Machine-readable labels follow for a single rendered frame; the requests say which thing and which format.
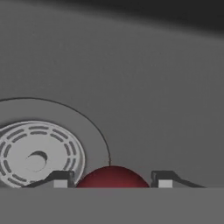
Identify round grey sink drain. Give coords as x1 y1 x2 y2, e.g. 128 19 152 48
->
0 97 112 189

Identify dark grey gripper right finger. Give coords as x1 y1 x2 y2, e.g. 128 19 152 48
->
150 170 206 189

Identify grey sink basin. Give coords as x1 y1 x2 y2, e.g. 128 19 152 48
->
0 0 224 189

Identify red tomato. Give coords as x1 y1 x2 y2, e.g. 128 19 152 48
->
75 165 151 189

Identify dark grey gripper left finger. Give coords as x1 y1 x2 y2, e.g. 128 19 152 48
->
28 170 75 189

